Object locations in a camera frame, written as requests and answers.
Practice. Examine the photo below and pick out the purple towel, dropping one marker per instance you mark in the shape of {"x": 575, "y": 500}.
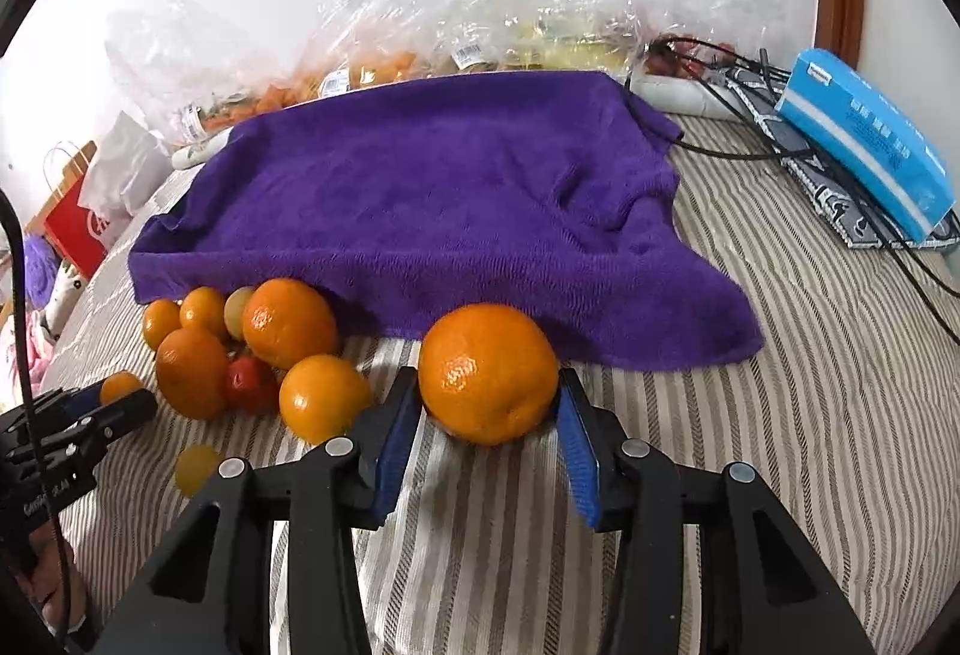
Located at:
{"x": 547, "y": 191}

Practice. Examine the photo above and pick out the purple plush toy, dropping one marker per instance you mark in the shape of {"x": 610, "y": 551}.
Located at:
{"x": 42, "y": 265}

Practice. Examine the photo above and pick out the small red tomato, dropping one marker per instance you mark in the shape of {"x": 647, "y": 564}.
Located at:
{"x": 251, "y": 386}

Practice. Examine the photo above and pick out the blue tissue pack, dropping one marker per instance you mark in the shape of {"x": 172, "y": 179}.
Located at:
{"x": 850, "y": 119}

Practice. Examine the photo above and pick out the white plastic bag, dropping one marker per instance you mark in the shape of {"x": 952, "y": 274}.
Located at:
{"x": 127, "y": 168}

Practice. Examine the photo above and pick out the large orange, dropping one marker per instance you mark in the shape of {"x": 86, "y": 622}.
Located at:
{"x": 285, "y": 321}
{"x": 487, "y": 373}

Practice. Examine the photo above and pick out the red paper shopping bag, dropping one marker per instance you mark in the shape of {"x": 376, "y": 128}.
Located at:
{"x": 74, "y": 232}

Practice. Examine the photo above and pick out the greenish yellow round fruit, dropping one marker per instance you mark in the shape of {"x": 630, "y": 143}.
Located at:
{"x": 233, "y": 311}

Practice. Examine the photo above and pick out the white power strip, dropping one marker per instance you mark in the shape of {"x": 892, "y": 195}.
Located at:
{"x": 685, "y": 97}

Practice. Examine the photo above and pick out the left hand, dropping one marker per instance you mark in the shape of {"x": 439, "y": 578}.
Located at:
{"x": 46, "y": 588}

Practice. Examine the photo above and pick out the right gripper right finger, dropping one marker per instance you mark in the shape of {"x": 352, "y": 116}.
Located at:
{"x": 764, "y": 589}

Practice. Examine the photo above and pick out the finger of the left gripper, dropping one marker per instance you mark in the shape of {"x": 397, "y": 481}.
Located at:
{"x": 97, "y": 428}

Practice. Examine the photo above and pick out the small orange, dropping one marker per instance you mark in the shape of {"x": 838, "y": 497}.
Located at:
{"x": 118, "y": 385}
{"x": 203, "y": 309}
{"x": 160, "y": 318}

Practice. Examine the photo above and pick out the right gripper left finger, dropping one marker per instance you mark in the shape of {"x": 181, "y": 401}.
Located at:
{"x": 205, "y": 588}

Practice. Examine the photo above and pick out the patterned grey pouch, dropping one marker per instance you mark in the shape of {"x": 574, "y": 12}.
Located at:
{"x": 858, "y": 221}

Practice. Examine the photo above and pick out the clear plastic bags of fruit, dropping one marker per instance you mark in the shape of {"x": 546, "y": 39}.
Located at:
{"x": 194, "y": 74}

